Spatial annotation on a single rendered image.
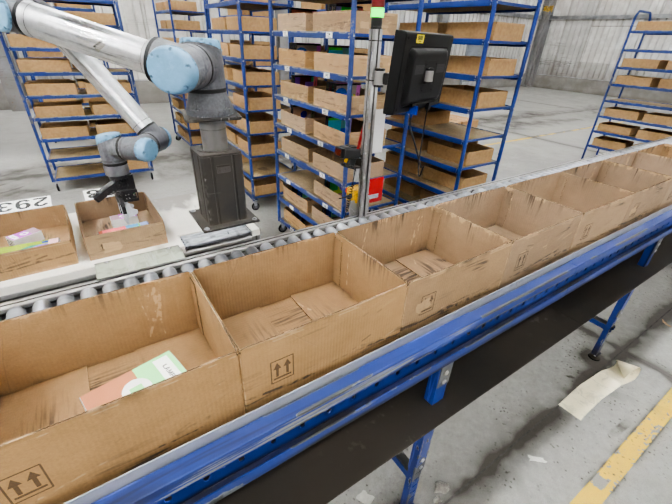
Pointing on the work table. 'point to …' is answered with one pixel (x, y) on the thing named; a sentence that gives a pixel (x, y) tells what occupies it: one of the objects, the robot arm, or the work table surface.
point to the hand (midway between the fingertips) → (124, 219)
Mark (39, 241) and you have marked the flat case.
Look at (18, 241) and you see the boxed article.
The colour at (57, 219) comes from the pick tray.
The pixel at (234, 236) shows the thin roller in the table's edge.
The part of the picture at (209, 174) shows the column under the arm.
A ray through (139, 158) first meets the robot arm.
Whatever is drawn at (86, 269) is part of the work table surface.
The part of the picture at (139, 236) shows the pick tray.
